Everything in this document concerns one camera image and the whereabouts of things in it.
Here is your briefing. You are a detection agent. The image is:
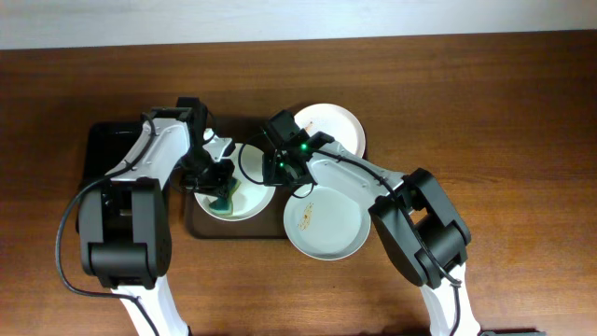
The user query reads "green scrubbing sponge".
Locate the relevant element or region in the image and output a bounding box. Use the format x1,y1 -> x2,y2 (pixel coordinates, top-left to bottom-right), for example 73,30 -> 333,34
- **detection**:
209,177 -> 241,216

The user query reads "white plate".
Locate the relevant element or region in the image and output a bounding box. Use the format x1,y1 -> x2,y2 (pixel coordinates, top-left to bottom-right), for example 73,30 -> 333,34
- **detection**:
294,104 -> 366,158
194,143 -> 275,221

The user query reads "pale blue plate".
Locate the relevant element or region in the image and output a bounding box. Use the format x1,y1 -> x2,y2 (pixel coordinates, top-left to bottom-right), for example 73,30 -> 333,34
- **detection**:
284,185 -> 371,261

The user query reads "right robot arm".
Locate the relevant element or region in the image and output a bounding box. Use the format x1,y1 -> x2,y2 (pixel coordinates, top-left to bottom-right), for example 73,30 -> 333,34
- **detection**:
263,110 -> 480,335

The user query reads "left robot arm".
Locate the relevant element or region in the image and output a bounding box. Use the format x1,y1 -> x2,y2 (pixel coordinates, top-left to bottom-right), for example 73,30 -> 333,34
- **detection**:
77,97 -> 239,335

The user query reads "brown plastic serving tray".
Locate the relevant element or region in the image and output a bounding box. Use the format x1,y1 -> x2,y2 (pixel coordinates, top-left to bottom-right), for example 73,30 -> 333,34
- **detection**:
184,116 -> 296,239

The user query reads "black rectangular sponge tray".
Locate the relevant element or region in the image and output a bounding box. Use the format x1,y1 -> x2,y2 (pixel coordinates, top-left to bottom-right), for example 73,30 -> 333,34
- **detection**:
79,121 -> 142,240

